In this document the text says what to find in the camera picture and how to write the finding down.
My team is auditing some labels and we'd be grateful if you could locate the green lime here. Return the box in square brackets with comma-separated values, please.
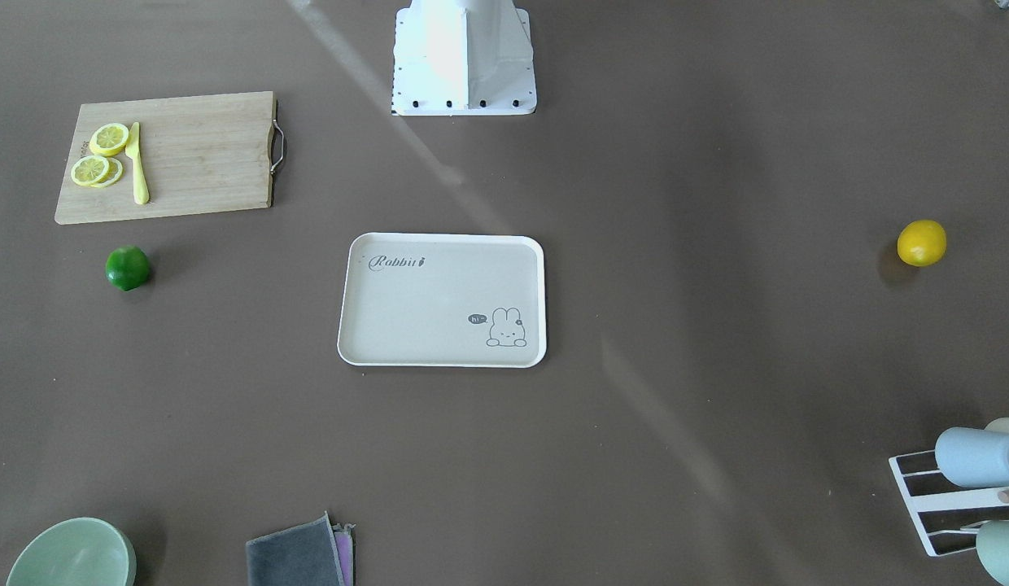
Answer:
[104, 246, 151, 291]

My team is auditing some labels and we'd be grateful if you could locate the yellow lemon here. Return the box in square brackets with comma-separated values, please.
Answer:
[896, 219, 948, 268]

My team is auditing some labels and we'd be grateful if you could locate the white rabbit tray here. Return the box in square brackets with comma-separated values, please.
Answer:
[337, 231, 547, 370]

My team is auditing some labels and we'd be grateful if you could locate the purple cloth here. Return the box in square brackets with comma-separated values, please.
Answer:
[332, 523, 356, 586]

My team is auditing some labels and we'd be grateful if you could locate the grey cloth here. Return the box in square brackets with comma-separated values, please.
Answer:
[247, 515, 344, 585]

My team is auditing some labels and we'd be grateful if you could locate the bamboo cutting board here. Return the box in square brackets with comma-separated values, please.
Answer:
[55, 90, 282, 224]

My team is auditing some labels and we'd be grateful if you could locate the yellow plastic knife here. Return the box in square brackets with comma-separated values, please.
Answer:
[124, 121, 150, 205]

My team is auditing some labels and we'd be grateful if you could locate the lower lemon slice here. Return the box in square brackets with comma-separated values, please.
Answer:
[90, 157, 124, 188]

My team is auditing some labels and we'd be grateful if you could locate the lemon slice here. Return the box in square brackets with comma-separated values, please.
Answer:
[88, 123, 130, 157]
[69, 155, 111, 186]
[90, 157, 124, 188]

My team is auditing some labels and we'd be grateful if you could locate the upper lemon slice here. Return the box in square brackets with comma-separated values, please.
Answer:
[88, 123, 130, 157]

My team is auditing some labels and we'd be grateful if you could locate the light blue cup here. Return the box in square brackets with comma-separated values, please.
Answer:
[935, 427, 1009, 488]

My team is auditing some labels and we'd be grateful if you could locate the mint green bowl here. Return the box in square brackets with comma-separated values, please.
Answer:
[6, 517, 137, 585]

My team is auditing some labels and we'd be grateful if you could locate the cream white cup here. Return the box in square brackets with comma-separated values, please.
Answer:
[984, 417, 1009, 434]

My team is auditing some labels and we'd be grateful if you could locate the grey green cup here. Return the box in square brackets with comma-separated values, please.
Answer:
[976, 520, 1009, 585]

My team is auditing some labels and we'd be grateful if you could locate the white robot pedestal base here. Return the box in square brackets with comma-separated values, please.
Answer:
[391, 1, 538, 116]

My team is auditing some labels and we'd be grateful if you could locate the white wire cup rack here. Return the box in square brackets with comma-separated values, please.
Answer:
[888, 450, 1009, 557]

